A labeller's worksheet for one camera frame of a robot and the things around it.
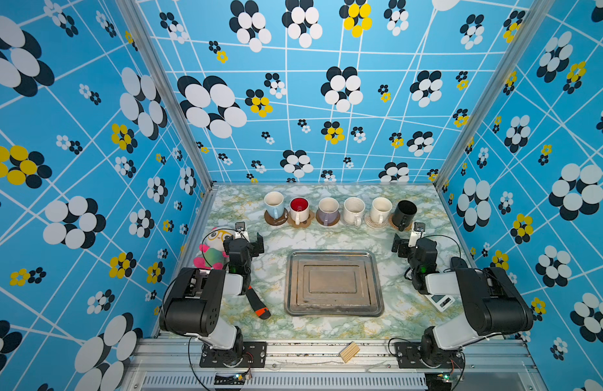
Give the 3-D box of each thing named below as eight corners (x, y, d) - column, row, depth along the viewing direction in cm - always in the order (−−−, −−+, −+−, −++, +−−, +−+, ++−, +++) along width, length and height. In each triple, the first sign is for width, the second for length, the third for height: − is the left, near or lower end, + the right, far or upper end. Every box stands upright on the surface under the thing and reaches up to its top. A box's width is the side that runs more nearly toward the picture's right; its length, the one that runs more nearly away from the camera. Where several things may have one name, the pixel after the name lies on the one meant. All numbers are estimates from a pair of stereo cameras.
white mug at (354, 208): (344, 233, 104) (346, 219, 97) (341, 210, 112) (343, 196, 104) (364, 232, 104) (368, 219, 97) (360, 210, 112) (363, 196, 104)
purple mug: (318, 229, 105) (319, 218, 98) (318, 209, 112) (318, 197, 105) (338, 229, 105) (340, 217, 98) (336, 209, 112) (338, 197, 105)
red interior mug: (290, 229, 106) (288, 217, 99) (291, 209, 113) (290, 196, 106) (309, 229, 106) (309, 216, 99) (309, 209, 113) (309, 196, 106)
